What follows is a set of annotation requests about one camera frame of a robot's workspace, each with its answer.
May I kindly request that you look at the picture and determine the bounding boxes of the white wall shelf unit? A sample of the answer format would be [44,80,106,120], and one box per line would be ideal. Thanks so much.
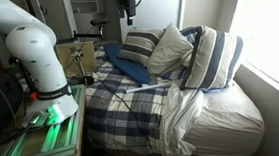
[63,0,101,17]

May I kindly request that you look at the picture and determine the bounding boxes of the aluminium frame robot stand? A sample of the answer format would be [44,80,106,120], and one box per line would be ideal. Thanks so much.
[0,78,89,156]

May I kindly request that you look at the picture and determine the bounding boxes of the long black cable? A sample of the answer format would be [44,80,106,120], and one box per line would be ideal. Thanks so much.
[87,77,162,153]

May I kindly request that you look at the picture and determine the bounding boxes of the blue and white striped cloth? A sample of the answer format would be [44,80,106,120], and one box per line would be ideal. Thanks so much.
[201,85,227,96]

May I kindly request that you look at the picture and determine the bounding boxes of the blue and white plaid blanket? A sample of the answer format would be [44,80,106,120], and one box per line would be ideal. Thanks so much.
[80,47,189,156]

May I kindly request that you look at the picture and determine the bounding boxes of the beige board panel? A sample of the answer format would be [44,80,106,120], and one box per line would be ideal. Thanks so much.
[52,37,100,81]

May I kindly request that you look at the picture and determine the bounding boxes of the small beige grey-striped pillow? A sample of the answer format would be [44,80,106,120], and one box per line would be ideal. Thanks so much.
[116,25,166,70]

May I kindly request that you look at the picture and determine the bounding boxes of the plain white pillow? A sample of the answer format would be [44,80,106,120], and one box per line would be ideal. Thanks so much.
[145,21,197,79]

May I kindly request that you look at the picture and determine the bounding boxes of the tripod stand with round base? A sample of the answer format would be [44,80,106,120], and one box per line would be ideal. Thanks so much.
[66,45,99,88]

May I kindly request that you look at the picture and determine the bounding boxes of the large beige dark-striped pillow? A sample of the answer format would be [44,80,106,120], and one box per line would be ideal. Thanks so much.
[179,23,246,96]

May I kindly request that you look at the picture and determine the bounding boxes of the white flat bed sheet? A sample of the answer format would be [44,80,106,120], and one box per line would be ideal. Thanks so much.
[157,78,207,156]

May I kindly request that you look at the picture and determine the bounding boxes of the black stereo camera bar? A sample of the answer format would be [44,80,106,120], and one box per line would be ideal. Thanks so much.
[89,17,112,29]

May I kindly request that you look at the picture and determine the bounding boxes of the black camera support arm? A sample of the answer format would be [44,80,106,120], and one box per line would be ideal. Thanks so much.
[71,22,106,42]

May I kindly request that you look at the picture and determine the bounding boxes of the solid blue cushion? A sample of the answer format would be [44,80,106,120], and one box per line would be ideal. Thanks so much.
[100,42,155,87]

